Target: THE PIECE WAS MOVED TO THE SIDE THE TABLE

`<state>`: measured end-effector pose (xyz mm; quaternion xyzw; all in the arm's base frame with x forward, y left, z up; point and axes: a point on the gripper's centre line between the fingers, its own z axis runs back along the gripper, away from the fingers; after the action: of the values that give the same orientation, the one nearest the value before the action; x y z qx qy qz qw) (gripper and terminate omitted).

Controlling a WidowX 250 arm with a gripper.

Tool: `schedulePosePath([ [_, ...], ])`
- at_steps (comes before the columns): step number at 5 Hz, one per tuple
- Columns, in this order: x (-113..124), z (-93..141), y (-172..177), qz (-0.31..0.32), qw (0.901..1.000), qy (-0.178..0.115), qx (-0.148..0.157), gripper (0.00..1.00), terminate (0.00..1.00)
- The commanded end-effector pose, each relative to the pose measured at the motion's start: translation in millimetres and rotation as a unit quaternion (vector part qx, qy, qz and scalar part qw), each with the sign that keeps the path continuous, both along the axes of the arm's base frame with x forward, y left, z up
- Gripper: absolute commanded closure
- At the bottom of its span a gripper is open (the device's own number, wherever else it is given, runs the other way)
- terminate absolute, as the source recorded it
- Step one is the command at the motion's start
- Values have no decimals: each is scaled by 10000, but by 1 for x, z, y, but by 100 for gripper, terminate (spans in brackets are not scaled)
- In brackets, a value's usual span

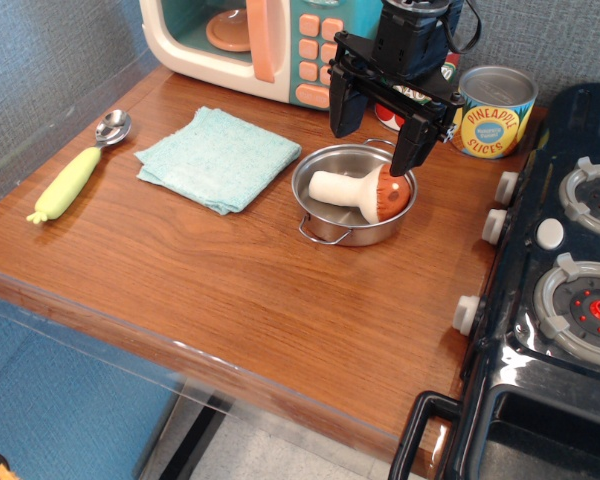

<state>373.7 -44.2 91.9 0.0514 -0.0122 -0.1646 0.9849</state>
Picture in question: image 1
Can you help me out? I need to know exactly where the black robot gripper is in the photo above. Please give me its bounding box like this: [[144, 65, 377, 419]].
[[329, 1, 463, 177]]

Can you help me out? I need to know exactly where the light blue towel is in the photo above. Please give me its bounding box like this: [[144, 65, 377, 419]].
[[136, 107, 301, 215]]

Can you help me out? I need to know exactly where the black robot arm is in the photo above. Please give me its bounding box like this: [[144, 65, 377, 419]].
[[329, 1, 464, 177]]

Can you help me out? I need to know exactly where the red and white can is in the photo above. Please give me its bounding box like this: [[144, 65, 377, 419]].
[[373, 52, 462, 133]]

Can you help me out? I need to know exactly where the toy mushroom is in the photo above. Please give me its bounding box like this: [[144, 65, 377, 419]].
[[308, 164, 415, 224]]

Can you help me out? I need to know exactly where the small steel pot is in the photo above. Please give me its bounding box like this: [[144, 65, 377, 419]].
[[291, 139, 418, 247]]

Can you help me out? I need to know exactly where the pineapple slices can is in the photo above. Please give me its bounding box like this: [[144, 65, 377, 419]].
[[452, 65, 538, 159]]

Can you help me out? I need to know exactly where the toy microwave oven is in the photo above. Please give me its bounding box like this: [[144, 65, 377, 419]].
[[140, 0, 382, 110]]

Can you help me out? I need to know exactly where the black toy stove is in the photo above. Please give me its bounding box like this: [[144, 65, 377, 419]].
[[390, 83, 600, 479]]

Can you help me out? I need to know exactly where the metal table leg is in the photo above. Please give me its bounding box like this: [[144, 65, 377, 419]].
[[139, 390, 234, 480]]

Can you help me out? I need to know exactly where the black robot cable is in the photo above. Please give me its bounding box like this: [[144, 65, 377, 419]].
[[439, 0, 483, 56]]

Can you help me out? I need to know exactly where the spoon with green handle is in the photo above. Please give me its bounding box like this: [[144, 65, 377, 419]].
[[26, 110, 132, 224]]

